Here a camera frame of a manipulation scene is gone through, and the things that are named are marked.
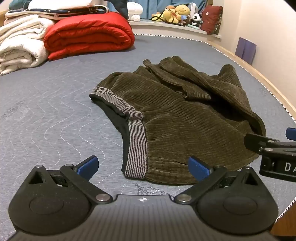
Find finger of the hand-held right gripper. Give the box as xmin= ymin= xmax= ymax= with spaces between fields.
xmin=244 ymin=133 xmax=296 ymax=155
xmin=285 ymin=127 xmax=296 ymax=141

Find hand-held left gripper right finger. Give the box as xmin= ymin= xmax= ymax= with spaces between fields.
xmin=173 ymin=156 xmax=266 ymax=205

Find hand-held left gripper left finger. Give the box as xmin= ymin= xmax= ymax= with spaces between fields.
xmin=22 ymin=156 xmax=113 ymax=204

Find olive corduroy pants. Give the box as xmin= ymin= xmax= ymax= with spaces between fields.
xmin=89 ymin=56 xmax=267 ymax=185

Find purple folder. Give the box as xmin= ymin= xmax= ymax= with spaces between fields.
xmin=235 ymin=37 xmax=257 ymax=66

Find dark red cushion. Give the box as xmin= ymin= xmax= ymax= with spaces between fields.
xmin=200 ymin=6 xmax=223 ymax=35

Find folded red duvet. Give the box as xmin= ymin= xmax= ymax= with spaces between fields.
xmin=43 ymin=11 xmax=135 ymax=61

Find panda plush toy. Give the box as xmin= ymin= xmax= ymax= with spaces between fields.
xmin=190 ymin=13 xmax=204 ymax=29

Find folded white blanket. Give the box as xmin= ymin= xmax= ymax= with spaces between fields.
xmin=0 ymin=17 xmax=56 ymax=76

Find white window sill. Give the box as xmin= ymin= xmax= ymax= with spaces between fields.
xmin=128 ymin=20 xmax=222 ymax=42

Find yellow plush toy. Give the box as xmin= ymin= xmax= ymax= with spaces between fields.
xmin=151 ymin=5 xmax=193 ymax=25

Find white mushroom plush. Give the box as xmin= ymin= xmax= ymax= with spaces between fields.
xmin=127 ymin=2 xmax=144 ymax=21

